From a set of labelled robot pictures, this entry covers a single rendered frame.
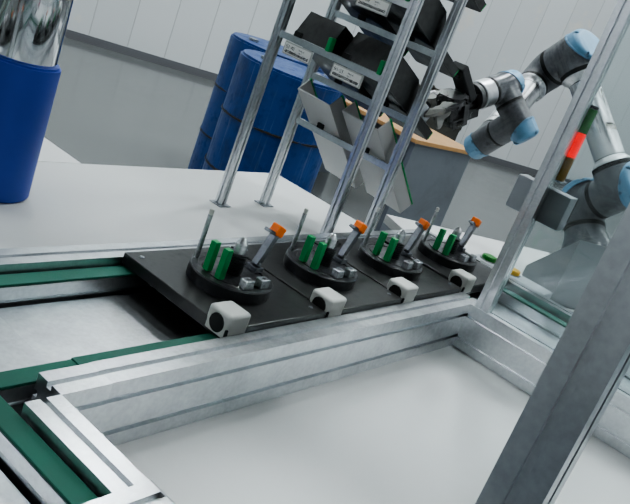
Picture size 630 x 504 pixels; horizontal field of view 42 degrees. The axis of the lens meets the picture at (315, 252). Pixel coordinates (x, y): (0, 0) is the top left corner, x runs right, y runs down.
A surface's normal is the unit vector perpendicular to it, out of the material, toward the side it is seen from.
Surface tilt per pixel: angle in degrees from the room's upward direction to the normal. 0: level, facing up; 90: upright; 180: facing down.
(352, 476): 0
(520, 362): 90
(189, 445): 0
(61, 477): 0
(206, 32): 90
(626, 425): 90
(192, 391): 90
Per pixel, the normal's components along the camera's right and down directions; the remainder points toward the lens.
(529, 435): -0.60, 0.04
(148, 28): 0.36, 0.43
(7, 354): 0.35, -0.89
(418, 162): 0.60, 0.46
